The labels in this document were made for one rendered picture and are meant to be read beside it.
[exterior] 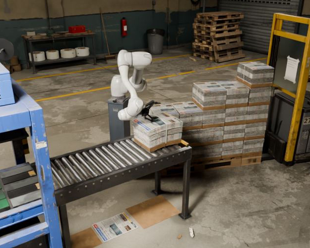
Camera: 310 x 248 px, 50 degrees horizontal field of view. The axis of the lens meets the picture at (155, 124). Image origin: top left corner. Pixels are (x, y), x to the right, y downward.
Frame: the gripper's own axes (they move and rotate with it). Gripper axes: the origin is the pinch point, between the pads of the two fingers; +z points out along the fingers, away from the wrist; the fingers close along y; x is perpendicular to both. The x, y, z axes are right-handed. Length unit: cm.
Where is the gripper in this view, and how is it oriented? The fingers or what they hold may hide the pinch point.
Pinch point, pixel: (158, 109)
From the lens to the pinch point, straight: 306.6
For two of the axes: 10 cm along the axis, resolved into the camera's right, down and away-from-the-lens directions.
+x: 5.6, 3.4, -7.6
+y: -0.8, 9.3, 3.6
